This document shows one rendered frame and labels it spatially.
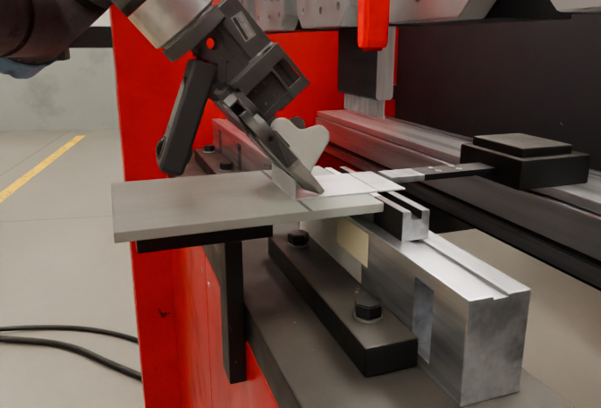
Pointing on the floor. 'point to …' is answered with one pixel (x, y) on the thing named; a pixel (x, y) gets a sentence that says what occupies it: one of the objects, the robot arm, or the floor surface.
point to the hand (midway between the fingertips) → (300, 182)
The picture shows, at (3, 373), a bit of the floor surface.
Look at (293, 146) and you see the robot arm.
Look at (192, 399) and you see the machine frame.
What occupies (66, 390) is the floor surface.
